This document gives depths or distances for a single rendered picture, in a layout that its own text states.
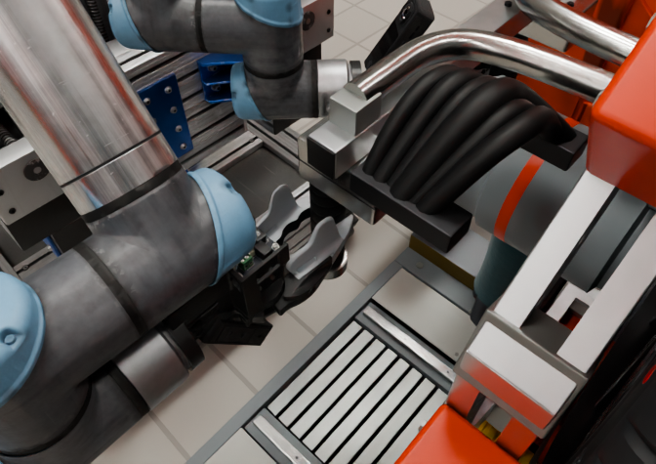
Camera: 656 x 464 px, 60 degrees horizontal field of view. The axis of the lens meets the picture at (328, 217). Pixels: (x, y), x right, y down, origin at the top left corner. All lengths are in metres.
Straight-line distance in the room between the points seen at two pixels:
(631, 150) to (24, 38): 0.32
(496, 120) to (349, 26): 2.05
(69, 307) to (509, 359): 0.26
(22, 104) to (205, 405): 1.09
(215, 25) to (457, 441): 0.50
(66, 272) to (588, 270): 0.43
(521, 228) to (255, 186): 0.99
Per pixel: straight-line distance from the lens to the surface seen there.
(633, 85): 0.27
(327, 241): 0.53
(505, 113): 0.39
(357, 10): 2.53
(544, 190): 0.55
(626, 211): 0.55
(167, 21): 0.70
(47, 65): 0.38
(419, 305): 1.41
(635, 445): 0.32
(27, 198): 0.86
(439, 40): 0.50
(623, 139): 0.27
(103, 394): 0.46
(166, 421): 1.41
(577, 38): 0.56
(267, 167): 1.51
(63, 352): 0.38
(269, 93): 0.72
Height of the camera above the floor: 1.28
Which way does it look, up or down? 51 degrees down
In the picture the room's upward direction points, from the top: straight up
